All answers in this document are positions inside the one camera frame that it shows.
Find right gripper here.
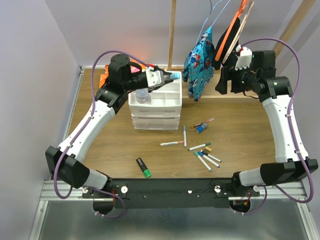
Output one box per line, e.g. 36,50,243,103
215,62,259,94

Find clear jar of paperclips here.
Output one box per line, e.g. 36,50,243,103
135,88,151,105

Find light blue highlighter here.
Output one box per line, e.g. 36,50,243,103
168,71,181,82

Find white plastic drawer organizer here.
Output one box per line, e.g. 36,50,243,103
128,77,182,131

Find black green highlighter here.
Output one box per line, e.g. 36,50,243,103
136,157,151,178

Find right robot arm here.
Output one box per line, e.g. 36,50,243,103
215,46,319,196

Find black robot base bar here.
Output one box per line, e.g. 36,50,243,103
82,177,260,213

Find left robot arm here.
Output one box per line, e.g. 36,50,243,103
45,52,173,198

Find black garment on hanger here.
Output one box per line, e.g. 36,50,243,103
211,17,240,70

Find blue patterned shirt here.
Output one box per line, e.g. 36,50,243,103
182,26,215,102

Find orange red pen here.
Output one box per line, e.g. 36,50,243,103
190,118,215,129

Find orange tie-dye cloth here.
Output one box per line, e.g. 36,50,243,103
99,59,146,88

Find blue grey stamp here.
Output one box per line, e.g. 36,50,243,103
196,123,208,134

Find green capped white marker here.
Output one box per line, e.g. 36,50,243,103
187,142,211,151

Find small tan eraser block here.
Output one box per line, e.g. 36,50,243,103
205,146,212,153

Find peach capped white marker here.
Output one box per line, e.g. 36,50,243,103
159,140,184,147

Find black capped white marker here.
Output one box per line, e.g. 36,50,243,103
200,150,222,163

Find purple capped white marker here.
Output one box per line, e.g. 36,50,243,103
183,125,187,148

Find teal capped white marker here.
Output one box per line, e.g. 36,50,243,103
193,151,212,172

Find blue capped white marker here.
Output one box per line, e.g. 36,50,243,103
199,152,220,168

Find orange hanger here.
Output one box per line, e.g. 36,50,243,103
214,0,248,61

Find wooden hanger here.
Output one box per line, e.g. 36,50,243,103
222,0,255,64

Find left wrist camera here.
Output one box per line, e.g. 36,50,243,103
145,66,163,88

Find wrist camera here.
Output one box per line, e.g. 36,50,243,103
234,45,253,71
145,66,163,88

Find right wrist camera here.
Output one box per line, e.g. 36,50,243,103
234,45,253,71

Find light blue wire hanger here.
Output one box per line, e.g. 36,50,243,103
197,0,232,41

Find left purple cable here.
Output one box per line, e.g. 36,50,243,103
53,50,156,219

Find purple cable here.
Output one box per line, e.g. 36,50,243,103
232,37,315,216
53,50,156,219

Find wooden clothes rack frame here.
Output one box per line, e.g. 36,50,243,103
167,0,320,100

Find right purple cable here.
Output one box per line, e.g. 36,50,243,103
232,37,315,216

